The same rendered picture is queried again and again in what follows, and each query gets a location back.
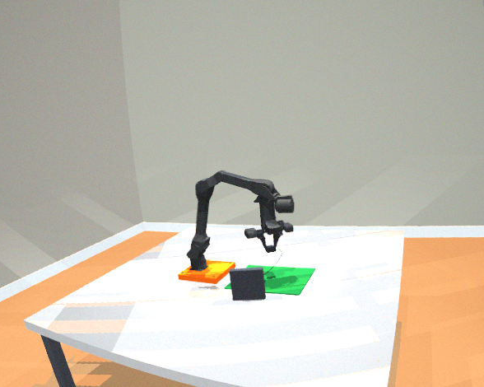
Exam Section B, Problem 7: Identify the green circuit board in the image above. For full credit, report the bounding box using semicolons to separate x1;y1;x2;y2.
246;265;316;296

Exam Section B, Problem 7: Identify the black cable with grey plug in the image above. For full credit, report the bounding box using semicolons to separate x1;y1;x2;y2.
267;245;277;272

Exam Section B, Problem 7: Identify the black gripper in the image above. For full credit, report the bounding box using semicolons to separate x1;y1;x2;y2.
244;213;294;252

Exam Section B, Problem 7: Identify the black computer fan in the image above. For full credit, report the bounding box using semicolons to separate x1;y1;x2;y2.
229;267;266;301

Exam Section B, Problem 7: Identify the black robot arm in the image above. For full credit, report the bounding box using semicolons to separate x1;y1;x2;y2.
186;170;294;272

